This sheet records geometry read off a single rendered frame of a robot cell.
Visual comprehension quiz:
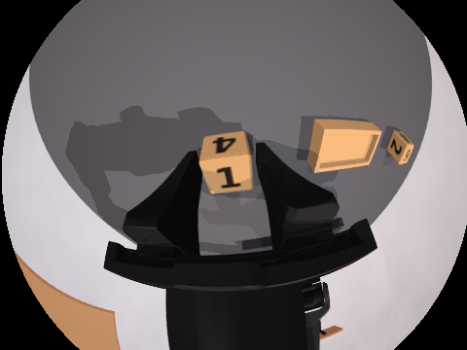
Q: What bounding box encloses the tan rectangular tray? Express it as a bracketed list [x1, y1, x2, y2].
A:
[307, 119, 381, 173]

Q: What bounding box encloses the tan cube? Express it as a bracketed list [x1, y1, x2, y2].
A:
[199, 131, 253, 193]
[386, 130, 413, 164]

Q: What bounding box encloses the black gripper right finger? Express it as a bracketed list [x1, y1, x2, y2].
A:
[256, 142, 340, 254]

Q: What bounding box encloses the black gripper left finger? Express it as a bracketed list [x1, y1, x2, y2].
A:
[123, 151, 202, 261]

